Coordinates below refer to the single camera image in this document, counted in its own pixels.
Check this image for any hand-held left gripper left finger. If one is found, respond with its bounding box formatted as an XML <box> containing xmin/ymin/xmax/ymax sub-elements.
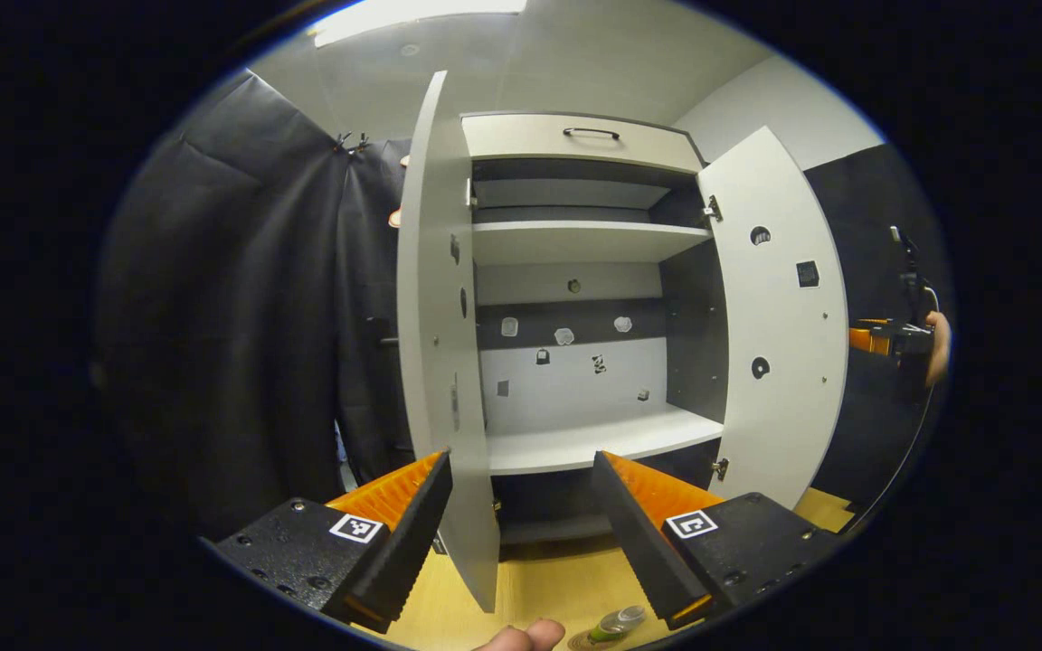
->
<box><xmin>213</xmin><ymin>450</ymin><xmax>455</xmax><ymax>635</ymax></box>

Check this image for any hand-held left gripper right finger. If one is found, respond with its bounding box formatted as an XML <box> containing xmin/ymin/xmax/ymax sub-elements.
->
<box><xmin>589</xmin><ymin>450</ymin><xmax>840</xmax><ymax>632</ymax></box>

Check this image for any clear bottle with green liquid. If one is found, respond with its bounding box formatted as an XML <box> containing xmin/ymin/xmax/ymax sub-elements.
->
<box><xmin>587</xmin><ymin>604</ymin><xmax>648</xmax><ymax>645</ymax></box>

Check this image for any white cabinet door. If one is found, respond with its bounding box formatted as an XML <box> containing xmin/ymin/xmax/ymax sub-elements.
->
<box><xmin>394</xmin><ymin>71</ymin><xmax>502</xmax><ymax>615</ymax></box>
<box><xmin>697</xmin><ymin>125</ymin><xmax>850</xmax><ymax>510</ymax></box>

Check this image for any white cabinet shelf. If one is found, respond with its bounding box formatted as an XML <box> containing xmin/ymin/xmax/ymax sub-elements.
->
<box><xmin>472</xmin><ymin>222</ymin><xmax>714</xmax><ymax>267</ymax></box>
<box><xmin>487</xmin><ymin>404</ymin><xmax>726</xmax><ymax>477</ymax></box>

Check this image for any white cabinet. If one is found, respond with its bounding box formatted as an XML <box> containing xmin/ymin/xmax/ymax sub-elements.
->
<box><xmin>394</xmin><ymin>71</ymin><xmax>850</xmax><ymax>616</ymax></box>

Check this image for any black backdrop cloth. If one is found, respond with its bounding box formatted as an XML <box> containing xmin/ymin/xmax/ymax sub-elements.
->
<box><xmin>801</xmin><ymin>143</ymin><xmax>952</xmax><ymax>509</ymax></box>
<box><xmin>96</xmin><ymin>71</ymin><xmax>415</xmax><ymax>543</ymax></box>

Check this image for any white drawer front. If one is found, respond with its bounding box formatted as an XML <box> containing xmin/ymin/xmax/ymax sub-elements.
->
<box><xmin>460</xmin><ymin>113</ymin><xmax>706</xmax><ymax>175</ymax></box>

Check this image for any ceiling light panel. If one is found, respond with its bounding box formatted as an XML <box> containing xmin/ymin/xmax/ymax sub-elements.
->
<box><xmin>308</xmin><ymin>0</ymin><xmax>529</xmax><ymax>49</ymax></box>

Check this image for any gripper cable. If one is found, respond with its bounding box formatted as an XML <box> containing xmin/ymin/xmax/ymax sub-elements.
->
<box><xmin>845</xmin><ymin>285</ymin><xmax>943</xmax><ymax>536</ymax></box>

